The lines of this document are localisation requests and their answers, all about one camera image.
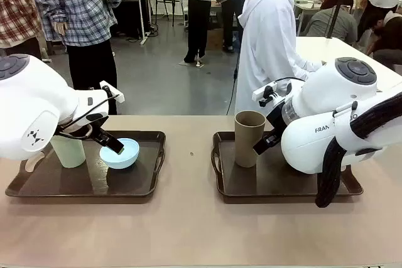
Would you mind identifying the brown cup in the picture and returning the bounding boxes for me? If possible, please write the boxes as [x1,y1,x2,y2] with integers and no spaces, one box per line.
[234,110,266,168]

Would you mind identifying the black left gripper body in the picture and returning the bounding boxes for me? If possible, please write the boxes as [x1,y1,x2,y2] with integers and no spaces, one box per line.
[89,126,112,147]

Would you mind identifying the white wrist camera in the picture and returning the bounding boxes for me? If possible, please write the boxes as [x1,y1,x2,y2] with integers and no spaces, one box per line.
[253,82,279,107]
[99,80,125,104]

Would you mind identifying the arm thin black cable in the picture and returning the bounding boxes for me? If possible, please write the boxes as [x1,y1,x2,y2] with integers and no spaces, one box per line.
[272,76,307,88]
[58,90,112,140]

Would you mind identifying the light blue bowl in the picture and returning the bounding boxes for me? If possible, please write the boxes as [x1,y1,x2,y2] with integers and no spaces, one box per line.
[99,137,140,170]

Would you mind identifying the white table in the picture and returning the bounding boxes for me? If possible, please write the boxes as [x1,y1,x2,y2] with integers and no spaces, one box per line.
[295,36,402,77]

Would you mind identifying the person in light blue jacket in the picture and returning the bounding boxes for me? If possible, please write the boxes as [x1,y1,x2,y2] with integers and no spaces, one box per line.
[182,0,220,64]

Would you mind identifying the person in blue plaid shirt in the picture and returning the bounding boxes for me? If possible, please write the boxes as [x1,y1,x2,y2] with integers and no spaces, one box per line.
[33,0,126,115]

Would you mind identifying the person's right forearm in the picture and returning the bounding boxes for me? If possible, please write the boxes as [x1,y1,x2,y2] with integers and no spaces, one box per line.
[294,56,324,73]

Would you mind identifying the brown plastic tray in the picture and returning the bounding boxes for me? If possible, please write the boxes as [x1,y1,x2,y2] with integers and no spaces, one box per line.
[211,131,364,198]
[5,130,166,198]

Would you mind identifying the white-legged desk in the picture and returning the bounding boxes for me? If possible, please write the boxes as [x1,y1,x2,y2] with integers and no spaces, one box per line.
[122,0,158,45]

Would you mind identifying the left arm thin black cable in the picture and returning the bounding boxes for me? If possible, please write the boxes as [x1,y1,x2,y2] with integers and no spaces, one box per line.
[58,90,112,140]

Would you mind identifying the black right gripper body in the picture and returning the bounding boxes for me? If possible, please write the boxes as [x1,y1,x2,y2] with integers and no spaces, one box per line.
[266,100,285,139]

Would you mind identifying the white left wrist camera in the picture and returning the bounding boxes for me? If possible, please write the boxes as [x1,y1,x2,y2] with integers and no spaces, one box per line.
[99,80,125,104]

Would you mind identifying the person in dark trousers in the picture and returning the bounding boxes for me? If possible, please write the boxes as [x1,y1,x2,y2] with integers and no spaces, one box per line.
[218,0,252,53]

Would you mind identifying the light green cup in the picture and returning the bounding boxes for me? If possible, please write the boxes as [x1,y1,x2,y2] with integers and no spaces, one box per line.
[50,134,86,169]

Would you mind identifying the person in red plaid shirt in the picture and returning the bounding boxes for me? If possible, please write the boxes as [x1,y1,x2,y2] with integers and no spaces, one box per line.
[0,0,45,61]

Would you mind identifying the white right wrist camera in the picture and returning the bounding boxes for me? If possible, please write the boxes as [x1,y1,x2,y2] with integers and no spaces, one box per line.
[253,82,279,107]

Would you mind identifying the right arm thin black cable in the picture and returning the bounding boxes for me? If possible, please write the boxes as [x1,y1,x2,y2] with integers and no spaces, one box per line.
[272,76,307,88]

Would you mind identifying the person in white hoodie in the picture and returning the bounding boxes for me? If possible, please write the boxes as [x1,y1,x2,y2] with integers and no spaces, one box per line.
[234,0,324,115]

